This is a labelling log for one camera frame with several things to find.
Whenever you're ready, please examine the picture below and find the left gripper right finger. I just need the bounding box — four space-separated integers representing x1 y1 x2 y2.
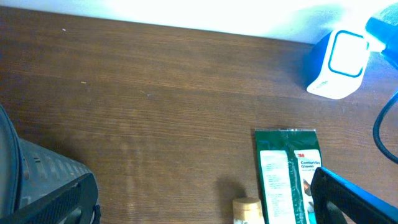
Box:
311 167 397 224

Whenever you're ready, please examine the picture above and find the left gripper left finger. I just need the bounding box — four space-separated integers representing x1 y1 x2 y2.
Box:
1 173 101 224

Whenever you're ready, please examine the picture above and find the green wipes pack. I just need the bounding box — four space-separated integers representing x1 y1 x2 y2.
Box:
254 129 323 224

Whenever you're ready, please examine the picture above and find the white cream tube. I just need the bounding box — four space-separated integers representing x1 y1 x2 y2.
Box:
233 197 265 224

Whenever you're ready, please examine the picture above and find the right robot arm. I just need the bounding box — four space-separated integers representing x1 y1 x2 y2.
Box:
365 2 397 69

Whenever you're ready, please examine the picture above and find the white barcode scanner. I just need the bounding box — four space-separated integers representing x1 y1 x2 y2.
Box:
305 30 370 100

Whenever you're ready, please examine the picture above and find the grey plastic mesh basket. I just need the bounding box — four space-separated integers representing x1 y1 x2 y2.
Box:
1 107 91 218

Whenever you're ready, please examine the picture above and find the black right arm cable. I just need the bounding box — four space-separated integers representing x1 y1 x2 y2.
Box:
372 90 398 166

